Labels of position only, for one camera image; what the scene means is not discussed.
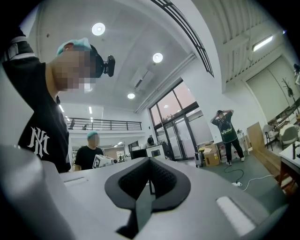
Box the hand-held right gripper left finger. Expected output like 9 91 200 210
43 157 150 240

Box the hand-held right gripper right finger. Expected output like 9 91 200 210
138 157 270 240

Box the grey suitcase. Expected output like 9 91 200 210
194 151 204 168

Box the cardboard box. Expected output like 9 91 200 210
202 143 221 167

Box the white appliance box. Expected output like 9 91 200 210
146 144 167 160

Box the black mezzanine railing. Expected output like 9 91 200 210
66 117 143 131

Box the leaning wooden board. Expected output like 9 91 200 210
246 121 262 151

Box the grey dining chair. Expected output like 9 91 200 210
278 125 300 151
262 124 280 151

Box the white-topped wooden desk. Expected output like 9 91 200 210
278 140 300 195

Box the black cylinder stand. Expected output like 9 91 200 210
291 143 300 161

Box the white roller blind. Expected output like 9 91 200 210
246 61 300 123

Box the person's head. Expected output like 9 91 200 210
45 41 104 94

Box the ceiling air conditioner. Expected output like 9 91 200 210
129 68 154 91

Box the black coat rack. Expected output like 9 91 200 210
281 77 297 109

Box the teal hair cap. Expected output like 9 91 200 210
56 37 93 56

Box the long black balcony railing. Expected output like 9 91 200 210
150 0 215 78

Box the ceiling tube light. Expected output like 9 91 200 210
252 35 275 53

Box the black floor cable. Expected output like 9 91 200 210
223 164 245 182

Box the white power cable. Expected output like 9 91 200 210
242 174 275 192

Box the large glass window wall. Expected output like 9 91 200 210
148 78 215 163

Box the black head camera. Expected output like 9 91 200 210
101 54 116 78

